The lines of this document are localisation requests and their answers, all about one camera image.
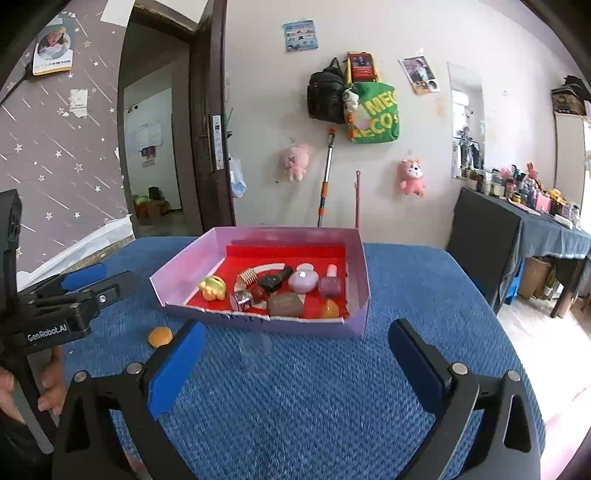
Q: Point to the person's left hand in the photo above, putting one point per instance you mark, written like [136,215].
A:
[53,378]

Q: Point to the brown eye shadow case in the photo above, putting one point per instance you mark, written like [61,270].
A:
[284,304]

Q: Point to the small orange round puck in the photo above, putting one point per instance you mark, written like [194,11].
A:
[160,337]

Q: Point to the white cabinet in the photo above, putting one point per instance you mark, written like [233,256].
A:
[572,157]

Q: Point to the gold studded bottle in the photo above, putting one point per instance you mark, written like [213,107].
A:
[247,277]

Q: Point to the blue wall poster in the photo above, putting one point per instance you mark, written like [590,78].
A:
[301,35]

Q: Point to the brown paper bag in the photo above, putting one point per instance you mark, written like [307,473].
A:
[535,277]

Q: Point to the table with blue cloth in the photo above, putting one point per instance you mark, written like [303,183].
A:
[549,235]

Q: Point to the green tote bag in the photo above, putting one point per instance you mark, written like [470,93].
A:
[374,113]

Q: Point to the black backpack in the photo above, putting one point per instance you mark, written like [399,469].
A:
[325,97]

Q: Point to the orange egg-shaped ball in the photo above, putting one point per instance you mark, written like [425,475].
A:
[330,309]

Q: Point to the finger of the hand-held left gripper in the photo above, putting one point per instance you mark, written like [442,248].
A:
[83,276]
[120,281]

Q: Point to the black nail polish bottle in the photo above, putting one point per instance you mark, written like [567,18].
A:
[272,279]

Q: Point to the row of bottles and cosmetics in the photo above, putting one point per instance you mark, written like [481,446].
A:
[521,184]

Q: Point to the purple cardboard box red inside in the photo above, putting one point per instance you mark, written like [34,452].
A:
[300,328]

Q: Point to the white paper notice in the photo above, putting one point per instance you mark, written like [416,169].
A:
[147,136]

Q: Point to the pile of boxes in hallway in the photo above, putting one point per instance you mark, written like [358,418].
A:
[152,205]

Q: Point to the pink nail polish bottle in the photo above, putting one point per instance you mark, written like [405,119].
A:
[328,285]

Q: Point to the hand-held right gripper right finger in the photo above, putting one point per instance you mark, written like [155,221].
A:
[415,364]

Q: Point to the pink plush bear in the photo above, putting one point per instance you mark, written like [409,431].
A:
[412,177]

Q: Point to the thin pink stick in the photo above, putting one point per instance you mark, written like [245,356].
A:
[357,198]

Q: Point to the brown box on cabinet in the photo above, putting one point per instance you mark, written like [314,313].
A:
[568,99]

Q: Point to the glitter nail polish red cap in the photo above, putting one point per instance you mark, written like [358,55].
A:
[242,300]

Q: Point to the yellow green toy figure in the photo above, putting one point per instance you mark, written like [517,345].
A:
[212,287]

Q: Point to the pink round gadget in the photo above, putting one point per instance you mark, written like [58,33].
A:
[302,279]

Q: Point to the white wall switch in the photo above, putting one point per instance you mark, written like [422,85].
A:
[77,102]

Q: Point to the white plastic sheet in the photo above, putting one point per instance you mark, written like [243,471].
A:
[92,249]

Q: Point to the dark wooden door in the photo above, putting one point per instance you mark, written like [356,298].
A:
[207,115]

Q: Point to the wall mirror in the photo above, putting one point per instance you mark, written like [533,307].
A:
[466,124]

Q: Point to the wall photo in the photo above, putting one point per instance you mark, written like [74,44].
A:
[419,74]

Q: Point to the blue mask bag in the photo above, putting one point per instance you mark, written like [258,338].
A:
[238,177]

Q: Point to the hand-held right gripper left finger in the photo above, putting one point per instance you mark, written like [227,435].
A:
[175,364]

